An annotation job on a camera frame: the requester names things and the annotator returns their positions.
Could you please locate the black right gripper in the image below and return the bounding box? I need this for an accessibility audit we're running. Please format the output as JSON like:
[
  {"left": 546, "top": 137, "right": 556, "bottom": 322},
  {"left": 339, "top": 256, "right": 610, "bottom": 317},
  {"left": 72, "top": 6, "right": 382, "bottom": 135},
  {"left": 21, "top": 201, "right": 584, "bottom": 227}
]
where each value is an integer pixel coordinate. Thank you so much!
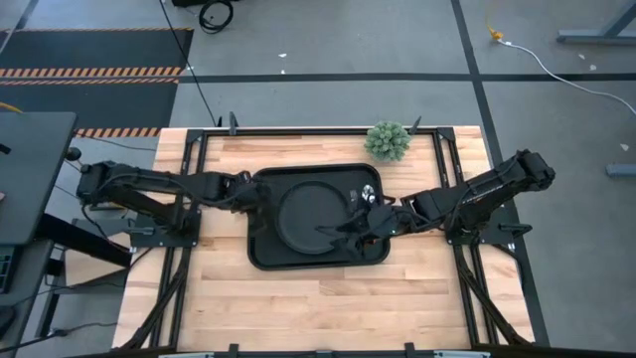
[{"left": 316, "top": 203, "right": 413, "bottom": 258}]

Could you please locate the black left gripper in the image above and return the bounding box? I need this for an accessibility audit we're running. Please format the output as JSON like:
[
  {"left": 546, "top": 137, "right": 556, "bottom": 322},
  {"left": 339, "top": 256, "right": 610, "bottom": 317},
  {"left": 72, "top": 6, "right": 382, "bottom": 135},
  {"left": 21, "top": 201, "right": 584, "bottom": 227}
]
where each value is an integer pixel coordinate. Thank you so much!
[{"left": 223, "top": 171, "right": 275, "bottom": 216}]

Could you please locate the black round plate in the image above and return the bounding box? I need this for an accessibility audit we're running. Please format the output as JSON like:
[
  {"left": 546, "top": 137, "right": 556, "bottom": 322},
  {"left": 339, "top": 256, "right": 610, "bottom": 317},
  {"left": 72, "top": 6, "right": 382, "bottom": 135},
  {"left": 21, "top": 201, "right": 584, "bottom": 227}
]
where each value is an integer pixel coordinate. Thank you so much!
[{"left": 275, "top": 179, "right": 352, "bottom": 257}]

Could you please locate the black rectangular tray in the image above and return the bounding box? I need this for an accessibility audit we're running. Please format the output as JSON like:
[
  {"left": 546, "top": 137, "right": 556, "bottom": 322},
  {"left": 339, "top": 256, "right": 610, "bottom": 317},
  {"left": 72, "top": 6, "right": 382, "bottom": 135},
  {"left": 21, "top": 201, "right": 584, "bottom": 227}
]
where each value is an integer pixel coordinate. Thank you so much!
[{"left": 246, "top": 162, "right": 393, "bottom": 271}]

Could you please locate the small green potted plant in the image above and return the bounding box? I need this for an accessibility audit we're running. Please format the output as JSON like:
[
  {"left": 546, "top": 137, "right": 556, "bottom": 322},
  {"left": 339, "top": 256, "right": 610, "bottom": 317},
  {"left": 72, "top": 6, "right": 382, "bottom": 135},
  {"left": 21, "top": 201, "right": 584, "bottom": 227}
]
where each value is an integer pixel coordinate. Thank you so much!
[{"left": 364, "top": 120, "right": 413, "bottom": 163}]

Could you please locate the black desk leg beam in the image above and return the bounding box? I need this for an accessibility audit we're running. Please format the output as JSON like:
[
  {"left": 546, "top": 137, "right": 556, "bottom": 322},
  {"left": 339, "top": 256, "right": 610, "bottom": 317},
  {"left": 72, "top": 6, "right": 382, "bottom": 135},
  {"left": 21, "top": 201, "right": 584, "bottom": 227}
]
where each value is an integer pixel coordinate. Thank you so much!
[{"left": 34, "top": 212, "right": 134, "bottom": 269}]

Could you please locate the black hazard-striped floor mat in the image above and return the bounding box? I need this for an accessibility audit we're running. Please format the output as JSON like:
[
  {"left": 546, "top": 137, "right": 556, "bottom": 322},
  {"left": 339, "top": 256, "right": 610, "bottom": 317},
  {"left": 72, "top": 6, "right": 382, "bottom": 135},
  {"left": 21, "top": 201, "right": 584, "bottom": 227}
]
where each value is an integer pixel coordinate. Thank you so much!
[
  {"left": 0, "top": 27, "right": 195, "bottom": 80},
  {"left": 0, "top": 78, "right": 181, "bottom": 139}
]

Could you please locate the dark grey side desk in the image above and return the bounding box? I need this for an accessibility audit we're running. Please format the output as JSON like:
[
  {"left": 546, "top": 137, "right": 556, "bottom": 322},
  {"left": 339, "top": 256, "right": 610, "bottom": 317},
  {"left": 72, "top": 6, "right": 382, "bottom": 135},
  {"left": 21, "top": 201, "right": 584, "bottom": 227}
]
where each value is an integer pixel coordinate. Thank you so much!
[{"left": 0, "top": 110, "right": 79, "bottom": 246}]

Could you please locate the black vented device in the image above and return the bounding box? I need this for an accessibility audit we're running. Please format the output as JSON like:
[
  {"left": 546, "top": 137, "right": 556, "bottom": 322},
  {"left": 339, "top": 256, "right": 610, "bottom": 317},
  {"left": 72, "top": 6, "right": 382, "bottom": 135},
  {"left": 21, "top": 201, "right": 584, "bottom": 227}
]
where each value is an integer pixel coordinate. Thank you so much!
[{"left": 0, "top": 245, "right": 17, "bottom": 295}]

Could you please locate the grey metal foot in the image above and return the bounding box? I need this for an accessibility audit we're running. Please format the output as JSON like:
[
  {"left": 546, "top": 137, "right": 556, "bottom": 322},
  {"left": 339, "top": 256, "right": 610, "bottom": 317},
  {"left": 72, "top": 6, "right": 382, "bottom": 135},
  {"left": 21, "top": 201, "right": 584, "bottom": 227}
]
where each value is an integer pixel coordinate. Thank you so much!
[{"left": 605, "top": 163, "right": 636, "bottom": 178}]

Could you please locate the grey metal table leg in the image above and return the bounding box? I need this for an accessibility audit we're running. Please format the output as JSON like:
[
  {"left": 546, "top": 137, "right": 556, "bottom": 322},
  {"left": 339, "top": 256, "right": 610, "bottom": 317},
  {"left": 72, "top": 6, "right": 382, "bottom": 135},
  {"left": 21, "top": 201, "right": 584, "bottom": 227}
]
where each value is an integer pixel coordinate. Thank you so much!
[{"left": 556, "top": 0, "right": 636, "bottom": 47}]

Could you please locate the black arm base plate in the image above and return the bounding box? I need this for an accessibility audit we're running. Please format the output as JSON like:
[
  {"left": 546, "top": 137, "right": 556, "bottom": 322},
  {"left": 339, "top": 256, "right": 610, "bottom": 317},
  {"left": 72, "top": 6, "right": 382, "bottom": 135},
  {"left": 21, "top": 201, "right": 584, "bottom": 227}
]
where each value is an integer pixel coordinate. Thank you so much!
[
  {"left": 444, "top": 218, "right": 533, "bottom": 246},
  {"left": 128, "top": 207, "right": 203, "bottom": 249}
]

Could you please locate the long black floor cable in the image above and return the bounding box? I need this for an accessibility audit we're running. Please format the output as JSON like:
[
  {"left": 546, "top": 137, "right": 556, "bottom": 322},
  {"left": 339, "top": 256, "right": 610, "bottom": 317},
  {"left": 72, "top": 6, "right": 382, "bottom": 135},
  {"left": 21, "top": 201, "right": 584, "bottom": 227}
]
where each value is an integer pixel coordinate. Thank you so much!
[{"left": 157, "top": 0, "right": 220, "bottom": 128}]

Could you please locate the coiled black cable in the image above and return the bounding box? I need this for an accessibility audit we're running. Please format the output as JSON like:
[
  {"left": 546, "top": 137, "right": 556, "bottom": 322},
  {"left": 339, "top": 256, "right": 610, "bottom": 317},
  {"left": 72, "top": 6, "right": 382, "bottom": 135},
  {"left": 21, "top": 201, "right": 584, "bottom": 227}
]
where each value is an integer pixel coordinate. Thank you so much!
[{"left": 197, "top": 0, "right": 236, "bottom": 36}]

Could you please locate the black cable with plug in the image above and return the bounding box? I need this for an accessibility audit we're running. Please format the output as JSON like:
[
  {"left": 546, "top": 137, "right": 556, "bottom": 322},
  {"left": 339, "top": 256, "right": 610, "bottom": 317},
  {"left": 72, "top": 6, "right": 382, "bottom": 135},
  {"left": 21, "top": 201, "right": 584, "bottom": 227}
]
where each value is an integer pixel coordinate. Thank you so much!
[{"left": 0, "top": 321, "right": 119, "bottom": 352}]

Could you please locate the yellow cable with plug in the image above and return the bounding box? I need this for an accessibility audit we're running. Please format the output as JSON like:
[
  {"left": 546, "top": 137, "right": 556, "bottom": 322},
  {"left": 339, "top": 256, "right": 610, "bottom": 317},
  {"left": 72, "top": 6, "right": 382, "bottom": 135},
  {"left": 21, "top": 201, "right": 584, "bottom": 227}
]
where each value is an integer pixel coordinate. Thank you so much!
[{"left": 484, "top": 0, "right": 505, "bottom": 42}]

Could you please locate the white floor cable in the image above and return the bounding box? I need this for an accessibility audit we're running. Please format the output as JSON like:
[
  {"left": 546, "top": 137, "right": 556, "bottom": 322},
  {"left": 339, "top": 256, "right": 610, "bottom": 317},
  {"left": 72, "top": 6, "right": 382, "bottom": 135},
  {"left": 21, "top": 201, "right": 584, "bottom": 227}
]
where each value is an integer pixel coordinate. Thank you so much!
[{"left": 498, "top": 39, "right": 636, "bottom": 116}]

